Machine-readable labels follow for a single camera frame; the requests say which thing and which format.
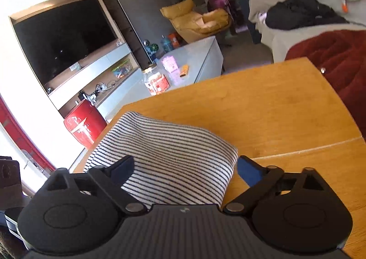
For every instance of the beige blanket on sofa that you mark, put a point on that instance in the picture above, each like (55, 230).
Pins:
(258, 7)

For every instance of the black jacket on sofa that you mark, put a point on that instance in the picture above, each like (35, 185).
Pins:
(294, 14)

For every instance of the glass candy jar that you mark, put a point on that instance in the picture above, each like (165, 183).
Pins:
(155, 80)

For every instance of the grey sofa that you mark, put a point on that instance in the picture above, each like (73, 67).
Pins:
(280, 41)

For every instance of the plastic box with toys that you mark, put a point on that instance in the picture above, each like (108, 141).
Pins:
(122, 68)

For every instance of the striped grey white sweater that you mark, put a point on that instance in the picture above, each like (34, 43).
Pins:
(174, 164)

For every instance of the pink small box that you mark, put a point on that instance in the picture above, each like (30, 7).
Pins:
(169, 63)

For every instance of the orange container on floor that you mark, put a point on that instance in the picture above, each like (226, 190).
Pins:
(175, 39)

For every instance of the white tv shelf unit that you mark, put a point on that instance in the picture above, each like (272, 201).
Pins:
(93, 74)

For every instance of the green ball toy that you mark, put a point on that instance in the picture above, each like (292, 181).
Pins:
(151, 49)

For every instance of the yellow armchair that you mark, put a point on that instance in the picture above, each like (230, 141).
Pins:
(193, 26)

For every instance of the blue water bottle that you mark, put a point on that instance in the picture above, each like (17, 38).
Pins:
(166, 44)

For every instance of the black television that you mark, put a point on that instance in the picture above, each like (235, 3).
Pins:
(58, 38)

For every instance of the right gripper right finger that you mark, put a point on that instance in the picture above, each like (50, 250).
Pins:
(261, 180)

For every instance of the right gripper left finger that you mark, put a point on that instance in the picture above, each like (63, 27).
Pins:
(110, 180)

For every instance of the dark red fleece jacket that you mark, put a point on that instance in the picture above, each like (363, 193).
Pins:
(340, 57)

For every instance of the orange small packet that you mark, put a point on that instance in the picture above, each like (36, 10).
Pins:
(184, 71)

